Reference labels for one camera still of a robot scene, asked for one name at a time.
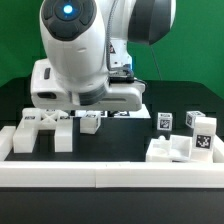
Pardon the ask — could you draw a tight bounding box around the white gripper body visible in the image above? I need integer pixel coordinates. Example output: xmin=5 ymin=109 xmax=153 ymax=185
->
xmin=30 ymin=59 xmax=145 ymax=111

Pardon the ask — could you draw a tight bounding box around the white chair seat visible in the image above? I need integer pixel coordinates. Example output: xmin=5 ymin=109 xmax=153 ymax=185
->
xmin=145 ymin=135 xmax=192 ymax=162

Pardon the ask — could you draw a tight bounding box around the white chair back frame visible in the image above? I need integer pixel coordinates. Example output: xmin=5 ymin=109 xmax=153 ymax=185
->
xmin=13 ymin=108 xmax=73 ymax=153

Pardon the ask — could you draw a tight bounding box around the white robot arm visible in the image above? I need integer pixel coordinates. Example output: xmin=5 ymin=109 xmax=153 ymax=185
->
xmin=30 ymin=0 xmax=176 ymax=111

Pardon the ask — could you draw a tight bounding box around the white marker sheet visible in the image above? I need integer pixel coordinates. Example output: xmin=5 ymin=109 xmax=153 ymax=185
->
xmin=75 ymin=104 xmax=151 ymax=119

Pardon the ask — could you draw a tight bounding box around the white tagged cube left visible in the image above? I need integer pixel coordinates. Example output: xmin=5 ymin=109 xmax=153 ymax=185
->
xmin=157 ymin=112 xmax=173 ymax=131

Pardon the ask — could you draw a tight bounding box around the white tagged cube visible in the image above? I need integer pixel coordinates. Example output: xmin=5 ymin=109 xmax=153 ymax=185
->
xmin=157 ymin=112 xmax=173 ymax=131
xmin=185 ymin=111 xmax=205 ymax=128

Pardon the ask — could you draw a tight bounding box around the white tagged cube right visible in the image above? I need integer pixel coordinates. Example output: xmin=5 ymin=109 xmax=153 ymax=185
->
xmin=185 ymin=111 xmax=205 ymax=128

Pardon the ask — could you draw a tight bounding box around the white U-shaped barrier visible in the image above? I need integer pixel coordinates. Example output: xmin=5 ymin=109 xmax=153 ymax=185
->
xmin=0 ymin=126 xmax=224 ymax=188

